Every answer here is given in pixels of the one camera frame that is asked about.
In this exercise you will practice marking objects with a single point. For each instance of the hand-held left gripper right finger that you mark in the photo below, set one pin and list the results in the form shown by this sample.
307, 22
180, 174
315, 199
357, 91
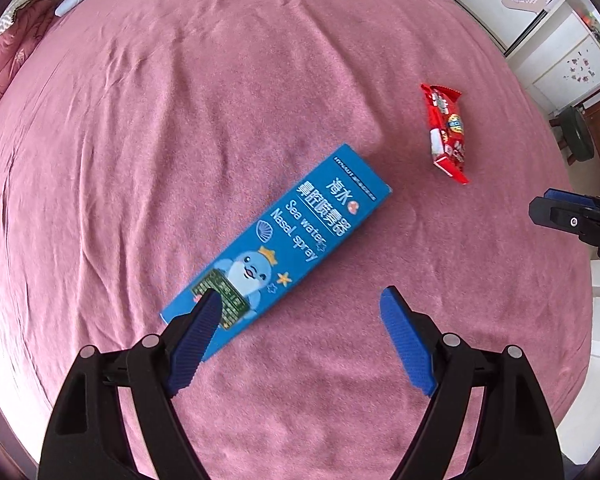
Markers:
407, 345

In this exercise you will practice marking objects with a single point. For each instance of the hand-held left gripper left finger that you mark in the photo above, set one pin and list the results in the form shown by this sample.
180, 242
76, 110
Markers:
192, 345

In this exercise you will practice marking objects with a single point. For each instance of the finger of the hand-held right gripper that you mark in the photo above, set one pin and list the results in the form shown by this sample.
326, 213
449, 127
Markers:
560, 215
575, 197

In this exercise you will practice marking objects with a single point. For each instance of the red snack packet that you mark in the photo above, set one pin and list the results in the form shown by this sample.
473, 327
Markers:
447, 135

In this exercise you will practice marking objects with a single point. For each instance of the blue cardboard box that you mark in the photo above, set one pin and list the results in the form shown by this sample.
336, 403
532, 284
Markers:
300, 220

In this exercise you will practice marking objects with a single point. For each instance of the green round stool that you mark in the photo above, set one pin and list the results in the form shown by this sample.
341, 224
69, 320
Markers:
577, 132

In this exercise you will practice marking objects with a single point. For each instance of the white door with stickers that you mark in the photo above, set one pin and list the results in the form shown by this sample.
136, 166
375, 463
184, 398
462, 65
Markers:
570, 65

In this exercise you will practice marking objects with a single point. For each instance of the bed with pink sheet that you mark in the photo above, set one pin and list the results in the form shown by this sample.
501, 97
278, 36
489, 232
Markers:
180, 135

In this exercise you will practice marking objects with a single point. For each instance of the pink folded quilt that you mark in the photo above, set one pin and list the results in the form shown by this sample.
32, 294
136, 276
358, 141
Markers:
10, 55

